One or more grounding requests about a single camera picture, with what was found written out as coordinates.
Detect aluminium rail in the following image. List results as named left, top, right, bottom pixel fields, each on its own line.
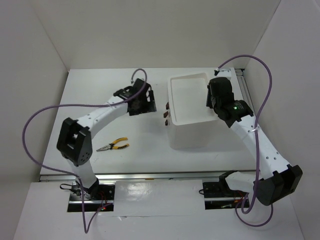
left=38, top=169, right=260, bottom=183
left=234, top=68, right=256, bottom=114

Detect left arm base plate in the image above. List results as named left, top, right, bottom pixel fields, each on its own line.
left=60, top=183, right=116, bottom=213

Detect front aluminium rail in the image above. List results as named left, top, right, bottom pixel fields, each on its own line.
left=38, top=169, right=260, bottom=183

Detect white drawer cabinet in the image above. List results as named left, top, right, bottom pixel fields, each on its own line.
left=166, top=71, right=219, bottom=150

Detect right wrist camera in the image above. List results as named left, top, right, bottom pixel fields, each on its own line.
left=214, top=67, right=232, bottom=80

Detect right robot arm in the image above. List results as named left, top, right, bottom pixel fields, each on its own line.
left=206, top=77, right=303, bottom=206

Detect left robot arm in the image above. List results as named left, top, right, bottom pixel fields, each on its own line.
left=57, top=78, right=157, bottom=200

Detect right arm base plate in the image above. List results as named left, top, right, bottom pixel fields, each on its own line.
left=198, top=182, right=247, bottom=210

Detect right aluminium rail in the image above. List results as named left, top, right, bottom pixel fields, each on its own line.
left=234, top=68, right=256, bottom=114

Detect yellow black pliers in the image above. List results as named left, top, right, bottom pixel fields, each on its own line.
left=96, top=137, right=130, bottom=152

